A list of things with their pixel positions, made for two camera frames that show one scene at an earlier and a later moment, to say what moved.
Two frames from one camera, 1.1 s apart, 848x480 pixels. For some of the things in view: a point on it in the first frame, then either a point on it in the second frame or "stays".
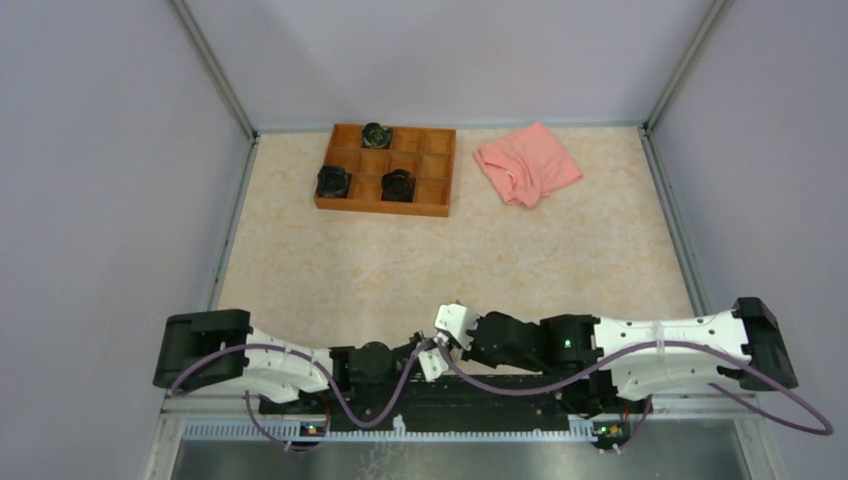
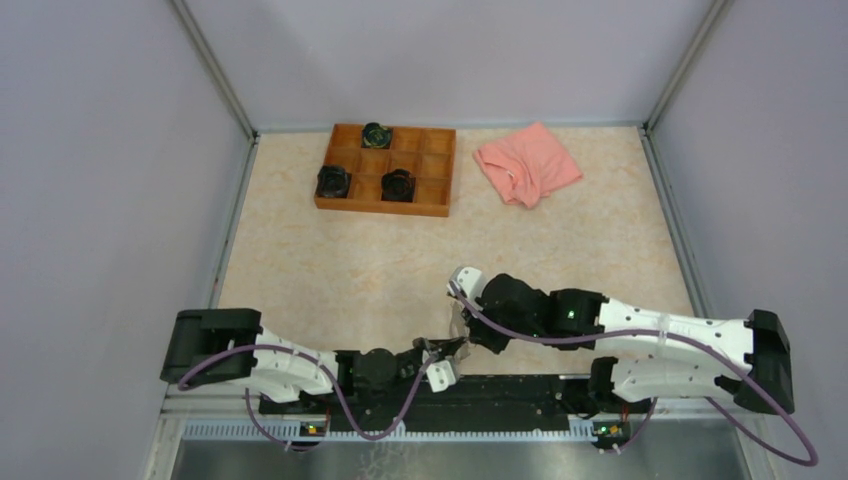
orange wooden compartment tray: x=429 y=153 stays
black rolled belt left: x=333 y=181 stays
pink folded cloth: x=527 y=165 stays
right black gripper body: x=474 y=354 → x=524 y=326
